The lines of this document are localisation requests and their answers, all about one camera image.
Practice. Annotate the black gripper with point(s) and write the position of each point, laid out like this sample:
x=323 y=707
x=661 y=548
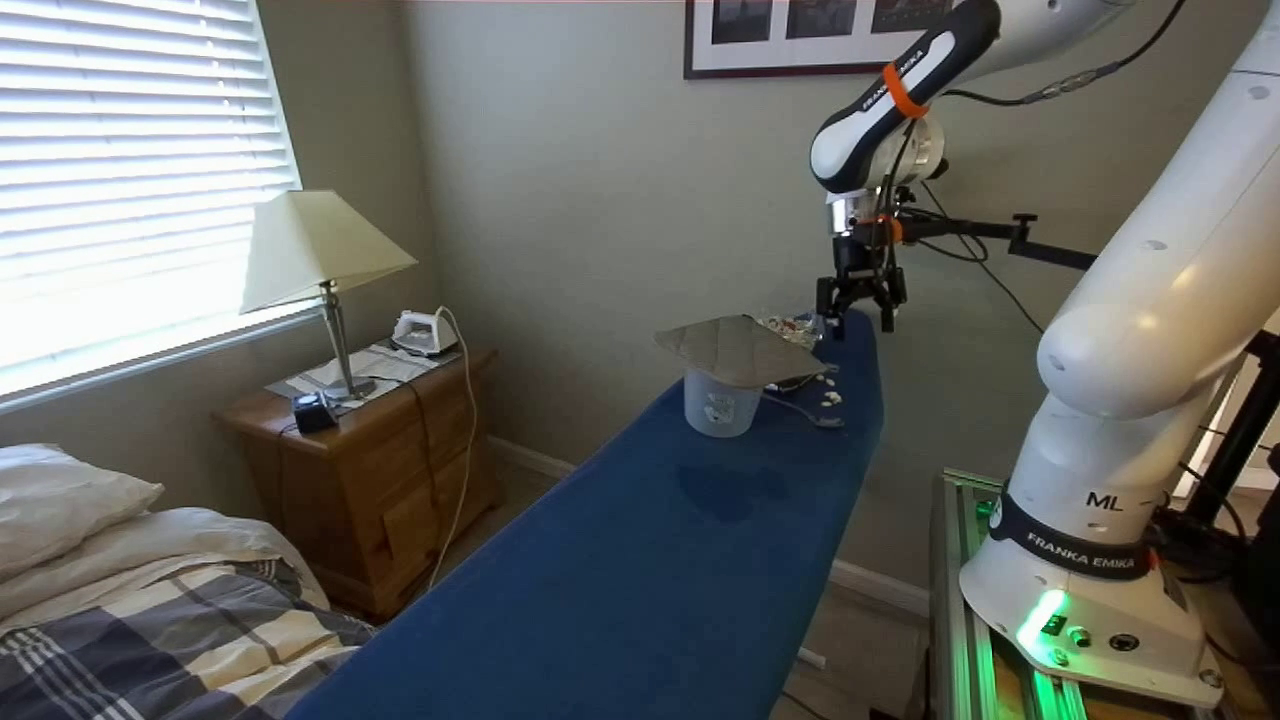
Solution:
x=863 y=270

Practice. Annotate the grey quilted mat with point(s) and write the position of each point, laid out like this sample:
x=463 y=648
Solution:
x=737 y=350

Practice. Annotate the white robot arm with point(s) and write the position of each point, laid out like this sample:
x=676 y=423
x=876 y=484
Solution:
x=1129 y=371

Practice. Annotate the blue ironing board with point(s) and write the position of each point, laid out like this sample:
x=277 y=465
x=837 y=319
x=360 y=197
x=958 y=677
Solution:
x=670 y=576

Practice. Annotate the white iron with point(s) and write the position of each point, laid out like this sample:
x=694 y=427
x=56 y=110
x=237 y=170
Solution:
x=426 y=332

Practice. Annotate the wooden nightstand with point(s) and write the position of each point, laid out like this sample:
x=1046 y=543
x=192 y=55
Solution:
x=387 y=495

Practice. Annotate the black alarm clock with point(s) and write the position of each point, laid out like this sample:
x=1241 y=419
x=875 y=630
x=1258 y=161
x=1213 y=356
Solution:
x=312 y=415

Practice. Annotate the beige table lamp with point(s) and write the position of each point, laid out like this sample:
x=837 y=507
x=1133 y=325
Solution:
x=312 y=247

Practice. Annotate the bed with plaid bedding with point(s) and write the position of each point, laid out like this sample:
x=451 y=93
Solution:
x=170 y=619

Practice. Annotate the window blinds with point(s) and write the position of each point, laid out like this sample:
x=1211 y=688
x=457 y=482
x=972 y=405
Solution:
x=139 y=138

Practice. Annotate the white pillow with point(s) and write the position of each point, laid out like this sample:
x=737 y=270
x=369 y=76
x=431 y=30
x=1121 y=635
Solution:
x=54 y=500

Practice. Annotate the framed wall picture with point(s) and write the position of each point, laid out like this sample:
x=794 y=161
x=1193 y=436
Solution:
x=759 y=36

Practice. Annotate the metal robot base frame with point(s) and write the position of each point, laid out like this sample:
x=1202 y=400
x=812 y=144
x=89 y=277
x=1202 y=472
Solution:
x=987 y=626

